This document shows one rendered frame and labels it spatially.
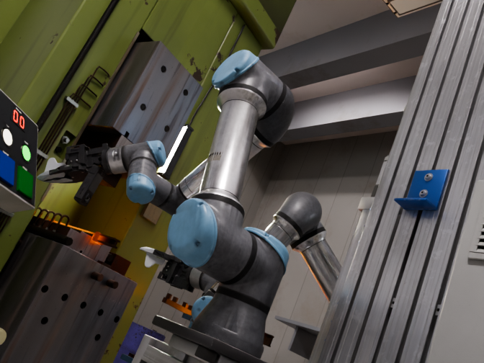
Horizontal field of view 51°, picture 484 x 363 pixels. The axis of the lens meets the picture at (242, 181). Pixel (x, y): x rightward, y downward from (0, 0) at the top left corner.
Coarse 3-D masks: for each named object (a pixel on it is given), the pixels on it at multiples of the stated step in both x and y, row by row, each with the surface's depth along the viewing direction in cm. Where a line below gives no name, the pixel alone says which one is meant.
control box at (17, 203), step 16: (0, 96) 139; (0, 112) 138; (16, 112) 146; (0, 128) 136; (16, 128) 145; (32, 128) 155; (0, 144) 135; (16, 144) 143; (32, 144) 153; (16, 160) 142; (32, 160) 152; (16, 176) 140; (0, 192) 135; (16, 192) 139; (32, 192) 148; (16, 208) 146; (32, 208) 148
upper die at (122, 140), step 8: (88, 136) 199; (96, 136) 196; (104, 136) 193; (112, 136) 190; (120, 136) 188; (80, 144) 199; (88, 144) 196; (96, 144) 193; (112, 144) 188; (120, 144) 188; (128, 144) 191
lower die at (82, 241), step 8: (56, 224) 181; (56, 232) 179; (64, 232) 176; (72, 232) 177; (80, 232) 179; (80, 240) 179; (88, 240) 182; (80, 248) 180; (88, 248) 182; (96, 248) 185; (104, 248) 188; (88, 256) 183; (96, 256) 186; (104, 256) 189
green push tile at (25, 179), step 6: (18, 168) 142; (18, 174) 141; (24, 174) 144; (30, 174) 147; (18, 180) 140; (24, 180) 143; (30, 180) 147; (18, 186) 140; (24, 186) 143; (30, 186) 146; (24, 192) 142; (30, 192) 145; (30, 198) 145
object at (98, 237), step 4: (64, 224) 197; (76, 228) 192; (80, 228) 191; (88, 232) 188; (96, 232) 184; (96, 236) 183; (100, 236) 184; (104, 236) 182; (108, 236) 181; (96, 240) 183; (100, 240) 183; (104, 240) 182; (108, 240) 181; (112, 240) 180; (116, 240) 179; (100, 244) 186; (104, 244) 182; (108, 244) 179; (112, 244) 178; (116, 244) 179
